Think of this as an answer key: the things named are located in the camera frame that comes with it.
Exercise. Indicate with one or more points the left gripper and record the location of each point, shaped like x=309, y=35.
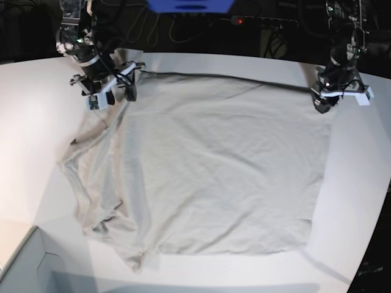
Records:
x=331, y=87

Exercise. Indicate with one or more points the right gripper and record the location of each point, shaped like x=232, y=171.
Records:
x=125, y=79

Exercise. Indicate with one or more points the beige t-shirt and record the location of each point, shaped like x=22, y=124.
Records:
x=200, y=166

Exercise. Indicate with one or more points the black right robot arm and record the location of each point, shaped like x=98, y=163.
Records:
x=76, y=39

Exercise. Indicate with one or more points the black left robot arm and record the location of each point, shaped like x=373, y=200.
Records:
x=345, y=20

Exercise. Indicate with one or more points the white power strip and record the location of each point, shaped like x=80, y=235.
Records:
x=264, y=22

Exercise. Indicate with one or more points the blue plastic crate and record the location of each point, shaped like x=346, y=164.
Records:
x=190, y=6

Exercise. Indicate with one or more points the grey cardboard box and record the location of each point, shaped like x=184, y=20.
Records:
x=40, y=264

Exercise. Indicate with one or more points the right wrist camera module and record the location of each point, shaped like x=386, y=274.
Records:
x=97, y=101

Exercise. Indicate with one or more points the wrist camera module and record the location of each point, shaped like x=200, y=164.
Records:
x=364, y=98
x=97, y=101

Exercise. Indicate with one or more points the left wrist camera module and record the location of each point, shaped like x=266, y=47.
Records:
x=364, y=98

